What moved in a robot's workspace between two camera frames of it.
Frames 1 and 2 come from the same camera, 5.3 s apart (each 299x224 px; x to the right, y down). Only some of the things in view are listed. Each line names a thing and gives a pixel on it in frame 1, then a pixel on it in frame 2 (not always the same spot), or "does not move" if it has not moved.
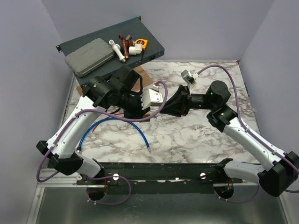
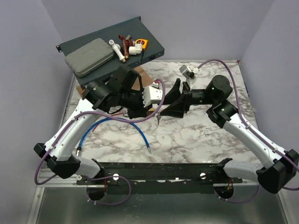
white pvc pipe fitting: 117,48 does not move
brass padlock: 147,115 → 150,111
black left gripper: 139,113 does not move
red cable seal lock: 96,124 does not move
